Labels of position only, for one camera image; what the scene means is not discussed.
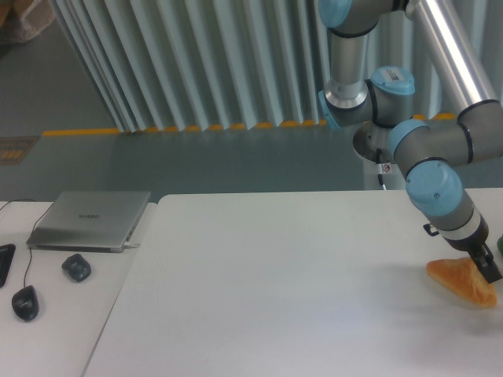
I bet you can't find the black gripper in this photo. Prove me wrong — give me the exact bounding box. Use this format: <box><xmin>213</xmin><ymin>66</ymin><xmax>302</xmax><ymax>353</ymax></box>
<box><xmin>442</xmin><ymin>219</ymin><xmax>502</xmax><ymax>284</ymax></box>

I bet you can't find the triangular golden bread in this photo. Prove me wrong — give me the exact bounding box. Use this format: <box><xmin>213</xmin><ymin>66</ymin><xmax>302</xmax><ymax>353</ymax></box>
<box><xmin>426</xmin><ymin>257</ymin><xmax>497</xmax><ymax>308</ymax></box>

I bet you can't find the black computer mouse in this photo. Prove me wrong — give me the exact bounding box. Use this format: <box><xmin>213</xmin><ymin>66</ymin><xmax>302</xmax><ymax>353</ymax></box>
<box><xmin>12</xmin><ymin>285</ymin><xmax>39</xmax><ymax>322</ymax></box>

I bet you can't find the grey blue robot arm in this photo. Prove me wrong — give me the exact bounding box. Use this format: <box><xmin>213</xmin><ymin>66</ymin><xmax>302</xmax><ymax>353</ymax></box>
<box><xmin>318</xmin><ymin>1</ymin><xmax>502</xmax><ymax>283</ymax></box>

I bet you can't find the green object at edge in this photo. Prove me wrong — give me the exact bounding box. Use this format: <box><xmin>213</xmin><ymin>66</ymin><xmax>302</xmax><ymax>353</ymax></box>
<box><xmin>497</xmin><ymin>235</ymin><xmax>503</xmax><ymax>255</ymax></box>

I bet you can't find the white folding partition screen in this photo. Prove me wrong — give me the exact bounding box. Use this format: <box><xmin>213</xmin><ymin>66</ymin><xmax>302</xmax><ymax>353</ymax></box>
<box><xmin>49</xmin><ymin>0</ymin><xmax>503</xmax><ymax>133</ymax></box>

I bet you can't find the silver closed laptop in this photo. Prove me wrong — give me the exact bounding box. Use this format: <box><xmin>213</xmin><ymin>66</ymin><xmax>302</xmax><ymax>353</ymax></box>
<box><xmin>27</xmin><ymin>191</ymin><xmax>151</xmax><ymax>253</ymax></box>

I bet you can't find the black keyboard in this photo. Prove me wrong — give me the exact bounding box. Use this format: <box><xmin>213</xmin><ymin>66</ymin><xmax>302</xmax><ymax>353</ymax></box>
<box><xmin>0</xmin><ymin>243</ymin><xmax>16</xmax><ymax>288</ymax></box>

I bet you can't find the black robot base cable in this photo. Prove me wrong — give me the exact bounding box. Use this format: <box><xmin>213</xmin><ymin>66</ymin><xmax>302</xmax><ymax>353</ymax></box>
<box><xmin>375</xmin><ymin>147</ymin><xmax>388</xmax><ymax>192</ymax></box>

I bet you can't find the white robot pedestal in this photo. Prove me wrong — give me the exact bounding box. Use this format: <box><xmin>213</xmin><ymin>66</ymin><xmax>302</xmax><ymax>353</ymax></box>
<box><xmin>353</xmin><ymin>122</ymin><xmax>405</xmax><ymax>190</ymax></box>

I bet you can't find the black mouse cable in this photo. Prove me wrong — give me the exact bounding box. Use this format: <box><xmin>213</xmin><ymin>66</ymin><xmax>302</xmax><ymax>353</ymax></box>
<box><xmin>0</xmin><ymin>198</ymin><xmax>60</xmax><ymax>290</ymax></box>

